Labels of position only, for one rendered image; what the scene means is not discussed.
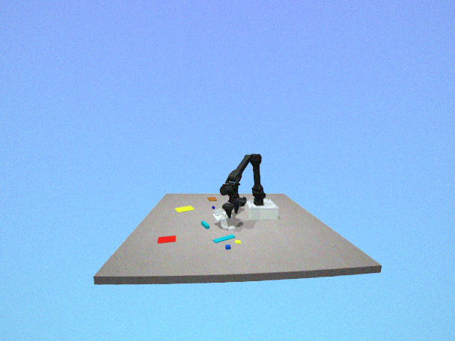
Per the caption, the red flat rectangular plate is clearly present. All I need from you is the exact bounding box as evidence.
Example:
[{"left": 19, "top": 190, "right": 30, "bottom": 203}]
[{"left": 157, "top": 236, "right": 176, "bottom": 243}]

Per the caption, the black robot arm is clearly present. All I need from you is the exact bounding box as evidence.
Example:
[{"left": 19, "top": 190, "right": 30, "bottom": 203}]
[{"left": 219, "top": 153, "right": 266, "bottom": 207}]

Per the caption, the cyan flat bar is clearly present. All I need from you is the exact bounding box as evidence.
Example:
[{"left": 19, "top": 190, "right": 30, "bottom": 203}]
[{"left": 213, "top": 234, "right": 236, "bottom": 243}]

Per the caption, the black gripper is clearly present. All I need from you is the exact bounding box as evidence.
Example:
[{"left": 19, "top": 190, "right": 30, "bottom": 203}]
[{"left": 222, "top": 194, "right": 239, "bottom": 218}]

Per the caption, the cyan rectangular block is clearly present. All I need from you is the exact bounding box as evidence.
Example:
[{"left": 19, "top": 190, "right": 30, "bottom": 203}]
[{"left": 201, "top": 221, "right": 210, "bottom": 230}]

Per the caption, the yellow rectangular plate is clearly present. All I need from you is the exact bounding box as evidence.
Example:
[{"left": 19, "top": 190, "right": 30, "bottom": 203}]
[{"left": 175, "top": 206, "right": 194, "bottom": 212}]

